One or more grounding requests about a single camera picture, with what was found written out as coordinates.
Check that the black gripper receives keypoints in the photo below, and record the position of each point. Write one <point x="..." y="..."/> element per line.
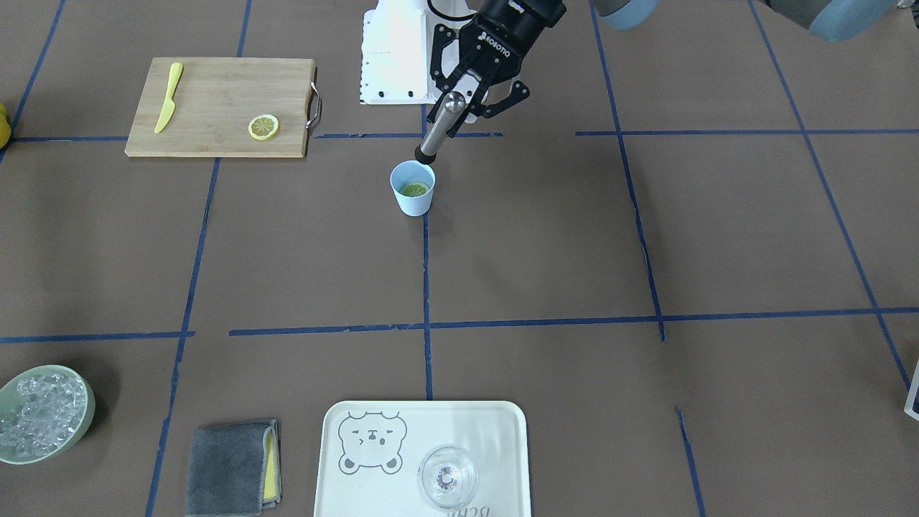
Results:
<point x="514" y="29"/>

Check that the steel muddler black tip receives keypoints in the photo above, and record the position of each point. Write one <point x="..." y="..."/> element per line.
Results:
<point x="450" y="114"/>

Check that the yellow lemon slice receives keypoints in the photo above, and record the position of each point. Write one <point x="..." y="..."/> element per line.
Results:
<point x="414" y="189"/>

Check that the light blue plastic cup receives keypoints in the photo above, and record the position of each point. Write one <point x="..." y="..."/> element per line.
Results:
<point x="412" y="171"/>

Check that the whole yellow lemon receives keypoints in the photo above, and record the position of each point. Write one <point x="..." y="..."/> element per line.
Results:
<point x="5" y="127"/>

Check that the wooden cutting board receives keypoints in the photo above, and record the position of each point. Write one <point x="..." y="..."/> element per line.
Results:
<point x="214" y="102"/>

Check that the yellow plastic knife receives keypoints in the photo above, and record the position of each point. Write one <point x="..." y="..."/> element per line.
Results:
<point x="168" y="108"/>

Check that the cream bear serving tray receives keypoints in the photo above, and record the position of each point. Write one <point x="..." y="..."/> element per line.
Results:
<point x="370" y="453"/>

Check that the clear wine glass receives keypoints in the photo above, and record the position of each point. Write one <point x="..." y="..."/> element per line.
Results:
<point x="448" y="477"/>

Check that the grey folded cloth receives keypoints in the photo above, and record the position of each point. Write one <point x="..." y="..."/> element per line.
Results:
<point x="234" y="469"/>

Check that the green bowl of ice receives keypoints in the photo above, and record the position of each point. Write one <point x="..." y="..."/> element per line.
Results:
<point x="44" y="412"/>

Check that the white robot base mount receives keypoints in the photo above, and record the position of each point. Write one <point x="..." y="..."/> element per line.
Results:
<point x="397" y="46"/>

